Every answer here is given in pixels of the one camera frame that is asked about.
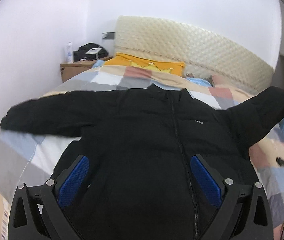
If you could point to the cream quilted headboard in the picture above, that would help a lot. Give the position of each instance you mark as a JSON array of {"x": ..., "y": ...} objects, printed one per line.
[{"x": 203, "y": 52}]

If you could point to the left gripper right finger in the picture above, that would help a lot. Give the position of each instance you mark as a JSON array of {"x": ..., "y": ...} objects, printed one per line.
[{"x": 242, "y": 210}]

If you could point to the white device on bag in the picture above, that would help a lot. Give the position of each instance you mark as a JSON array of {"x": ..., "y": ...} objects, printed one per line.
[{"x": 93, "y": 51}]

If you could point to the checkered patchwork duvet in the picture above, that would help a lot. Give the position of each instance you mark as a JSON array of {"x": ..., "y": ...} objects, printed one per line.
[{"x": 31, "y": 158}]

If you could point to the pink pillow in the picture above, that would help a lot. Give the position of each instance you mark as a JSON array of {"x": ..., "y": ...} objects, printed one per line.
[{"x": 222, "y": 79}]

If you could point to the black puffer jacket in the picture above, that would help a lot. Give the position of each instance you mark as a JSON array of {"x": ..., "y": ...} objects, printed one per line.
[{"x": 139, "y": 143}]

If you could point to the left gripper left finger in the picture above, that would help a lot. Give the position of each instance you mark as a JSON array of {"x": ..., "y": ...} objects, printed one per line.
[{"x": 37, "y": 212}]

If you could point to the white spray bottle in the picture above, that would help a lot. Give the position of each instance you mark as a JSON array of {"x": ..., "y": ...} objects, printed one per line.
[{"x": 69, "y": 53}]

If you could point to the grey wall socket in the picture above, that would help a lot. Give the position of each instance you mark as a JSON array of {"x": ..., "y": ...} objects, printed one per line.
[{"x": 108, "y": 36}]

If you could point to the wooden nightstand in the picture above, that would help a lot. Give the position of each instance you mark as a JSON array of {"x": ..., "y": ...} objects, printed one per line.
[{"x": 69, "y": 70}]

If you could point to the light blue pillow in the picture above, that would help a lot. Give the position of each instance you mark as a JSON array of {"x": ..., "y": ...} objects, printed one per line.
[{"x": 199, "y": 81}]

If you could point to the black bag on nightstand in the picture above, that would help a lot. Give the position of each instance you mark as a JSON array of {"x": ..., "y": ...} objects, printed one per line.
[{"x": 80, "y": 53}]

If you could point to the yellow crown pillow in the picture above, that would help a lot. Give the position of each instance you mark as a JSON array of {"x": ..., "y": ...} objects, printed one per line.
[{"x": 121, "y": 59}]

